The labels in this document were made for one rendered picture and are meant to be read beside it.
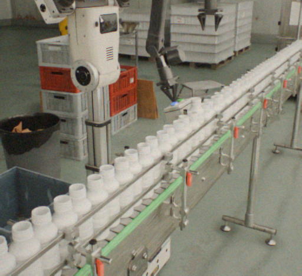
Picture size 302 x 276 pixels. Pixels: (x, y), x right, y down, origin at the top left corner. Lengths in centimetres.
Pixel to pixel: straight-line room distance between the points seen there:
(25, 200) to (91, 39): 76
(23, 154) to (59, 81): 101
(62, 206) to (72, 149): 297
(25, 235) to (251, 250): 206
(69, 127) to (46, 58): 67
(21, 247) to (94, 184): 24
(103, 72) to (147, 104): 298
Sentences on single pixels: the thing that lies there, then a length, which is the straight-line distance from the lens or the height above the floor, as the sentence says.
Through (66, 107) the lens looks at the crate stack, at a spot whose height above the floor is 53.
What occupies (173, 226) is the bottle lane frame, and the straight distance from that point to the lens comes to 136.
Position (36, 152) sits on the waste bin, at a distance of 291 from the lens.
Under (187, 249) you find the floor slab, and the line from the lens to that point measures 267.
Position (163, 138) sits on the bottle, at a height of 115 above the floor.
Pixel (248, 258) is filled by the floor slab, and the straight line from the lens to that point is 265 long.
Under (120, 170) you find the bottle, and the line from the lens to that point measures 105.
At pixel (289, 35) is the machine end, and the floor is 92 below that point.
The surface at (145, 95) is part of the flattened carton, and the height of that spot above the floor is 31.
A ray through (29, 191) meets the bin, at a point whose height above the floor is 86.
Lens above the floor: 161
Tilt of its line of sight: 20 degrees down
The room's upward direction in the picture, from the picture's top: straight up
